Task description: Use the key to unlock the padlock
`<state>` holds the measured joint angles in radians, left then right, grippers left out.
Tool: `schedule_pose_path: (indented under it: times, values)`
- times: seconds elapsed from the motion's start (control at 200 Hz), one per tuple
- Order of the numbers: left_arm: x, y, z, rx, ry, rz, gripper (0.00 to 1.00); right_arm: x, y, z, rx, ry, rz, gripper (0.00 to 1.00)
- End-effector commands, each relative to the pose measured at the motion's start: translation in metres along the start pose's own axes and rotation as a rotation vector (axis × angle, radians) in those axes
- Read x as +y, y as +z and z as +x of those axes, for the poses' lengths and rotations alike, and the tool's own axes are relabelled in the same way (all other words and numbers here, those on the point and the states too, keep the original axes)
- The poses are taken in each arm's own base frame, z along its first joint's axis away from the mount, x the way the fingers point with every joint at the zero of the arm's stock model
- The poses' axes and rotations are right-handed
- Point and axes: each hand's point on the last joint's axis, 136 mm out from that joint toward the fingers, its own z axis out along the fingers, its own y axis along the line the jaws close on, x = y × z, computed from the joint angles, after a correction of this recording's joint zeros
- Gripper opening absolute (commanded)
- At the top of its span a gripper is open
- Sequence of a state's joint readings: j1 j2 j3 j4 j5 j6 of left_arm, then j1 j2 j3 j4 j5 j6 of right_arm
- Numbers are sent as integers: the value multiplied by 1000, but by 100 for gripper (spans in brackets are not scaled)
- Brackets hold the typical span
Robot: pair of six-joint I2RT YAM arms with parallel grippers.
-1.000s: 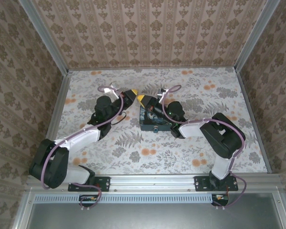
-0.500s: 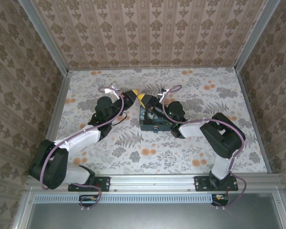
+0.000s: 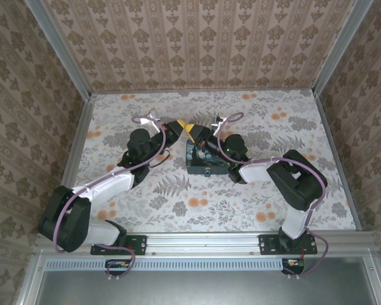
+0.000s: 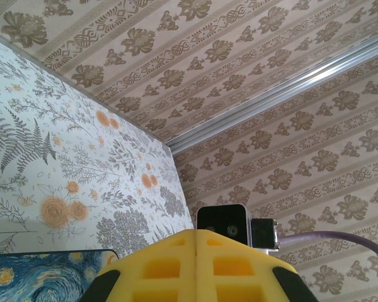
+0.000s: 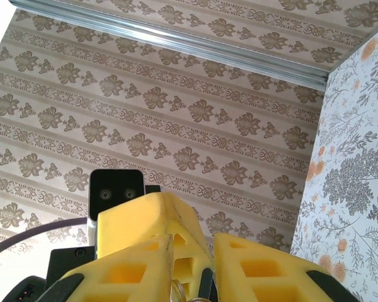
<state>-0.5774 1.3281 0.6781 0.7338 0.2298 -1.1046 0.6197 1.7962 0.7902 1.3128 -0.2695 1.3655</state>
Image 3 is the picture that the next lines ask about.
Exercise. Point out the aluminium back rail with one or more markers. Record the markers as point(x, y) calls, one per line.
point(203, 91)

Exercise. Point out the grey metal panel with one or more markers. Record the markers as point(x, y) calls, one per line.
point(203, 289)

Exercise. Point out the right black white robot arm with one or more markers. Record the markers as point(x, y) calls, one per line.
point(257, 171)

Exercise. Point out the aluminium corner post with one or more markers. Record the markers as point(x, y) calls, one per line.
point(60, 51)
point(339, 47)

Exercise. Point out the aluminium side rail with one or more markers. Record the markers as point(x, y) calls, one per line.
point(336, 152)
point(79, 139)

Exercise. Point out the floral patterned table cover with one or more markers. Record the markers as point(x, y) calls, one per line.
point(209, 216)

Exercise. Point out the starry night print box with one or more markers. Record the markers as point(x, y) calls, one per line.
point(203, 160)

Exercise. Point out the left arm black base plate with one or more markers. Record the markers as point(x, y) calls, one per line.
point(136, 244)

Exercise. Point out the small connector board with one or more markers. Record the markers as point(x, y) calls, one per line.
point(117, 264)
point(293, 263)

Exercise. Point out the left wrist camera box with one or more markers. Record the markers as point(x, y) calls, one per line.
point(149, 120)

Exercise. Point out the small brass padlock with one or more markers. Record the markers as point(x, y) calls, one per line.
point(206, 173)

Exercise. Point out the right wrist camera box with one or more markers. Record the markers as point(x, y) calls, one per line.
point(217, 122)

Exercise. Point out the aluminium front rail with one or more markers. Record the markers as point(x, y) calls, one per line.
point(203, 243)

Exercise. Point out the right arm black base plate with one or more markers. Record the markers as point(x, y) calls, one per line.
point(270, 244)

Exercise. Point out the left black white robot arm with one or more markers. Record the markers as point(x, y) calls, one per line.
point(108, 187)

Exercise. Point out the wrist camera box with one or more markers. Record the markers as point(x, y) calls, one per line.
point(217, 122)
point(149, 120)

